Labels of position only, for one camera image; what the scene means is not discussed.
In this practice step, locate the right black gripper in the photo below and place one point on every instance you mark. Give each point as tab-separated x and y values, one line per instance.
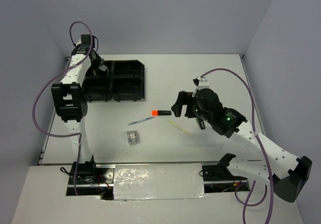
182	99

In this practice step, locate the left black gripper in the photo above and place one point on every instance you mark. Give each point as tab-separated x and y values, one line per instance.
100	61

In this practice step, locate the small clear tape roll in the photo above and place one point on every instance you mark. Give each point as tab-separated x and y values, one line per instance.
103	67

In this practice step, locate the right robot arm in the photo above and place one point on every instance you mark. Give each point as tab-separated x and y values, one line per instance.
287	172

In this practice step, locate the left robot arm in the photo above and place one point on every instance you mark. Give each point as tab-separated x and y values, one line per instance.
71	106

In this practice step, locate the blue highlighter marker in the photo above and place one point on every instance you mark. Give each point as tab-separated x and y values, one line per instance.
201	123

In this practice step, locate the yellow thin pen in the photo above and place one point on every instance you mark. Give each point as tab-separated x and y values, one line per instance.
178	127

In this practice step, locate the black four-compartment organizer tray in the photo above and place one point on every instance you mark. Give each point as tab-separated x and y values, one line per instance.
123	81

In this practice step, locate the orange highlighter marker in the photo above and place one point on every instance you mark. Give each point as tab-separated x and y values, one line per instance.
161	112

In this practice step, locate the blue ballpoint pen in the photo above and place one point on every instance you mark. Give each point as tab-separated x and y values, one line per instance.
141	120

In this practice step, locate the silver foil covered panel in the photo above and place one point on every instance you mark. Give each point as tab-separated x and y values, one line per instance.
158	182

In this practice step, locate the metal mounting rail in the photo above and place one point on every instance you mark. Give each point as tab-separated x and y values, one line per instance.
157	163

